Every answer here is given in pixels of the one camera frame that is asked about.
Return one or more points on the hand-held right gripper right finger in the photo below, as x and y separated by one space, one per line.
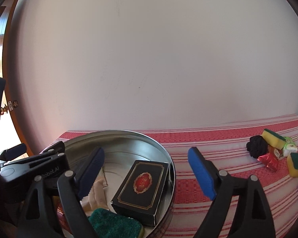
202 173

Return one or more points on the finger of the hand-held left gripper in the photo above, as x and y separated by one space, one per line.
15 150
54 147

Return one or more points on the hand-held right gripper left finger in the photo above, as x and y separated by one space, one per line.
92 173

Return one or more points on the white snack packet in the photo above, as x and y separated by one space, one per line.
98 193

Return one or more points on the dark red snack packet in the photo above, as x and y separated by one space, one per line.
59 210

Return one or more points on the black box with gold border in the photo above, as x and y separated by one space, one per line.
141 186

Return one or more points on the large yellow green sponge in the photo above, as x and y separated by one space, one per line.
114 224

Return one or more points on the round metal cookie tin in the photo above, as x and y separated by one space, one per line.
149 148

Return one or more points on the red printed snack packet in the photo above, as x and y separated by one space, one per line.
275 151

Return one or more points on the green white tissue pack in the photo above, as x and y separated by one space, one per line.
289 147

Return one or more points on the wooden door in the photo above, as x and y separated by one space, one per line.
10 133

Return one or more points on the red white striped tablecloth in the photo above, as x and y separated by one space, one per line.
238 158

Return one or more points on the brass door knob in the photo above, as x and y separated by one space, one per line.
4 110

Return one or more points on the metal door latch plate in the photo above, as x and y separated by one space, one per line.
13 104

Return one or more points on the black cloth ball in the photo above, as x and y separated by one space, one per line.
257 146

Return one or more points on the shiny red foil packet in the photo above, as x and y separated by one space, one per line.
269 162

